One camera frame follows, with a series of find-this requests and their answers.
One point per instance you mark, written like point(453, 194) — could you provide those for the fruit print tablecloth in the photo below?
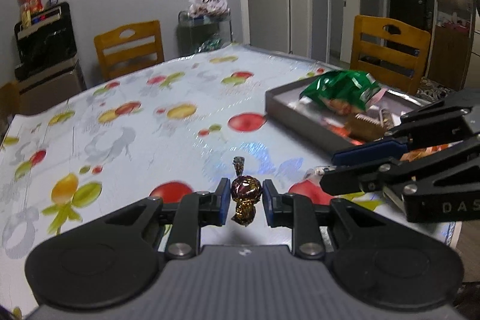
point(131, 140)

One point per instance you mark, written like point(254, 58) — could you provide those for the patterned floor mat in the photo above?
point(431, 89)

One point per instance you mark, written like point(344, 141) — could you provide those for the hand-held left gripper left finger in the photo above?
point(225, 200)

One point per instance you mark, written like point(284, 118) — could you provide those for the brown wooden cabinet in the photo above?
point(453, 5)

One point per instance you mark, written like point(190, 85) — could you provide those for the brown foil candy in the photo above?
point(245, 190)

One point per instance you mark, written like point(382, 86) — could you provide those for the white refrigerator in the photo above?
point(477, 24)

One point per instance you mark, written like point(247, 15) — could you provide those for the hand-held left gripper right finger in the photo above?
point(266, 200)

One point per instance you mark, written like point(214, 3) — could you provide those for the green foil candy pile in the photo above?
point(210, 44)

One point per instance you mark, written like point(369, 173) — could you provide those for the clear nut packet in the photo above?
point(339, 106)

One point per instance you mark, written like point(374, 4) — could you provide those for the tan bread packet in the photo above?
point(365, 127)

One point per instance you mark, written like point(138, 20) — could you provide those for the green snack packet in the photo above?
point(333, 85)

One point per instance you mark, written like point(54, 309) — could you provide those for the plastic bag of sweets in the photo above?
point(208, 3)

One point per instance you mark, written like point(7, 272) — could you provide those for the grey cardboard box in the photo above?
point(296, 121)

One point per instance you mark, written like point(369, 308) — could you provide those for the yellow wooden chair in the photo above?
point(367, 29)
point(150, 33)

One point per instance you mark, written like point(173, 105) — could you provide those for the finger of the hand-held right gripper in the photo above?
point(367, 152)
point(348, 179)

